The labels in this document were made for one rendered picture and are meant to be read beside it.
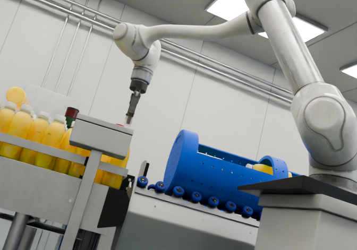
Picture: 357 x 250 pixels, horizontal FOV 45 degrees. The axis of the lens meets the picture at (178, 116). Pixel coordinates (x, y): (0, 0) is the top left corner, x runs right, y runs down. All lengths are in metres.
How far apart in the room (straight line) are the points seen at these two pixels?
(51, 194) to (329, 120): 0.94
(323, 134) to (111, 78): 4.28
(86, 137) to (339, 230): 0.83
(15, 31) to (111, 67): 1.17
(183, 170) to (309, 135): 0.64
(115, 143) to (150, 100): 3.92
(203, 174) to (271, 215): 0.40
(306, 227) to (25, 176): 0.93
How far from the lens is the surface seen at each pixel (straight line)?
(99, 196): 1.56
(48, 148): 1.59
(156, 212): 1.67
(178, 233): 1.69
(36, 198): 1.56
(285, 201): 1.36
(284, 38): 1.44
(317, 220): 1.25
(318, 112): 1.21
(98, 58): 5.34
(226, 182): 1.75
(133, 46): 1.73
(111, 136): 1.47
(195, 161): 1.71
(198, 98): 5.61
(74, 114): 2.17
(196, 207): 1.72
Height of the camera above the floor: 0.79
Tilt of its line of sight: 15 degrees up
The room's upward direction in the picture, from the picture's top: 15 degrees clockwise
